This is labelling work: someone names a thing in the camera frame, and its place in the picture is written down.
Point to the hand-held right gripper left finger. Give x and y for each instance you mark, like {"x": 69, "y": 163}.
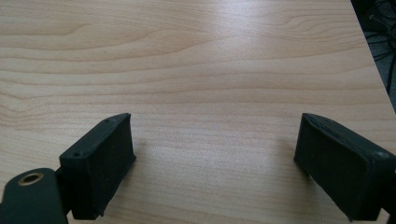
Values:
{"x": 98, "y": 168}

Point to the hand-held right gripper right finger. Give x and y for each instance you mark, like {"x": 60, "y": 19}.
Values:
{"x": 345, "y": 174}

